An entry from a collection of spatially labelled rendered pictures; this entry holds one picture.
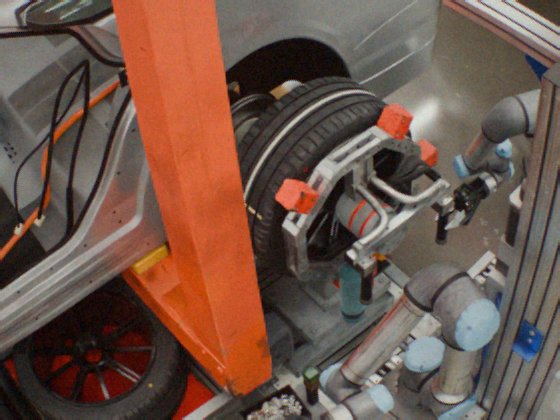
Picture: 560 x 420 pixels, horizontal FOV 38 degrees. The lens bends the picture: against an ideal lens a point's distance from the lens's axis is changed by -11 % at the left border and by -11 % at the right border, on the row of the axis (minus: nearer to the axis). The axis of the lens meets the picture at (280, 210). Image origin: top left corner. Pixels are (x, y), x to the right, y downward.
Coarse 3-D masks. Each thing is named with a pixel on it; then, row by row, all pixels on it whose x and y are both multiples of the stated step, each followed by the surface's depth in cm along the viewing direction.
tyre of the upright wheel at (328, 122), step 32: (288, 96) 276; (320, 96) 276; (352, 96) 279; (256, 128) 274; (320, 128) 266; (352, 128) 271; (256, 160) 272; (288, 160) 266; (256, 192) 272; (256, 224) 275; (256, 256) 291
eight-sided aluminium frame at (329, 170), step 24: (360, 144) 271; (384, 144) 271; (408, 144) 282; (336, 168) 263; (408, 192) 303; (288, 216) 271; (312, 216) 268; (288, 240) 276; (288, 264) 286; (312, 264) 294; (336, 264) 303
